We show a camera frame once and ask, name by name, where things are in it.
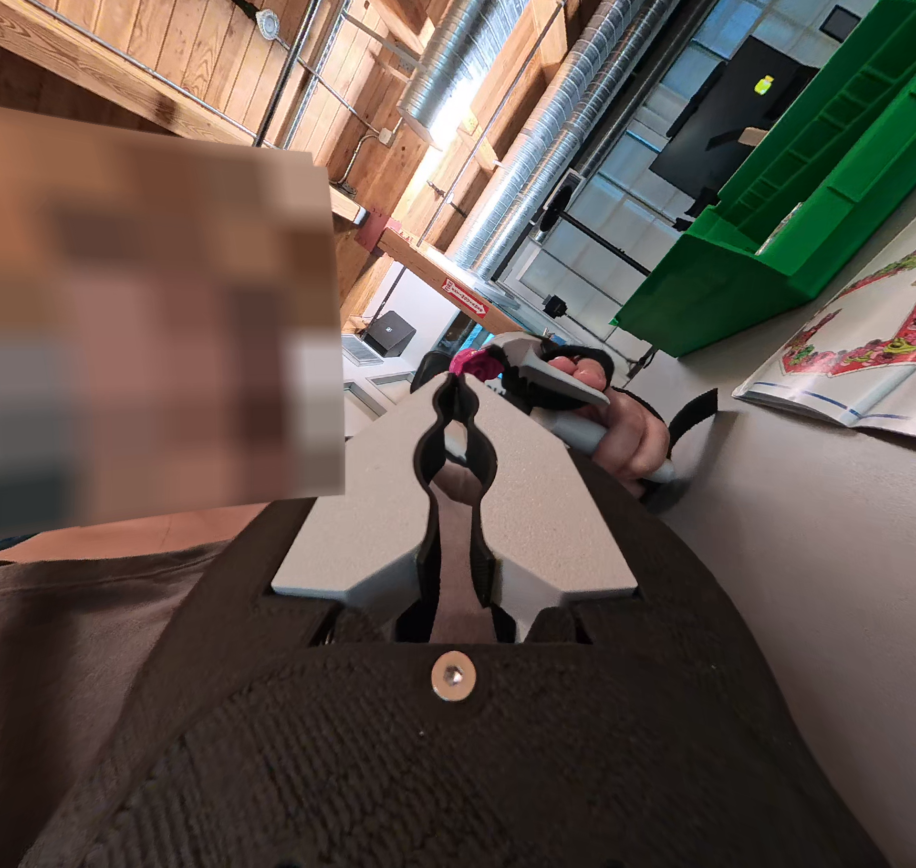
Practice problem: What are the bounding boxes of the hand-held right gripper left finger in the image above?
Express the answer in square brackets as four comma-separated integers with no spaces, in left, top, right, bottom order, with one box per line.
[272,373,460,626]

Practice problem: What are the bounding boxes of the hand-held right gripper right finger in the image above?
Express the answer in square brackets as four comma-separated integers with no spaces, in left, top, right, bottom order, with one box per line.
[464,374,639,641]

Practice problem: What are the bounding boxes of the lego instruction booklet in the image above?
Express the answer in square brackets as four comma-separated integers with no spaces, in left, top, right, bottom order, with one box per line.
[732,238,916,439]

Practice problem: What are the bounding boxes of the person's left hand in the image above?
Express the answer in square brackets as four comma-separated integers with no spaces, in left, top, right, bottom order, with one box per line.
[547,354,672,498]

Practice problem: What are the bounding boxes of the black background office chair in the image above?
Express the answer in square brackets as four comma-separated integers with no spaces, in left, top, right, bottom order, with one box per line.
[410,349,459,395]

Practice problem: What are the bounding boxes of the black tilted speaker box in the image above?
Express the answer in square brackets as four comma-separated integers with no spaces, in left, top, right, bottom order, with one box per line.
[364,310,417,356]

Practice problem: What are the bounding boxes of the red white warning sign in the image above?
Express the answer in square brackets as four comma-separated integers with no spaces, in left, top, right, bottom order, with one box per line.
[441,277,490,319]

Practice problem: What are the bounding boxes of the green stacked plastic bins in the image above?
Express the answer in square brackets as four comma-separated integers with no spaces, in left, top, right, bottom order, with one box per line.
[610,0,916,359]

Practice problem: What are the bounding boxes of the person's brown shirt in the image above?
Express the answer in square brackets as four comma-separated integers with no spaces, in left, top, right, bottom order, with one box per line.
[0,502,253,868]

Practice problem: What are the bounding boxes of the silver ventilation duct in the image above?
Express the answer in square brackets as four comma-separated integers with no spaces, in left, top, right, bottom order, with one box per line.
[447,0,689,283]
[396,0,518,151]

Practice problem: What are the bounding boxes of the black wall screen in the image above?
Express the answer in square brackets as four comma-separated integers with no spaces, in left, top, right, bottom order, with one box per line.
[648,35,821,200]

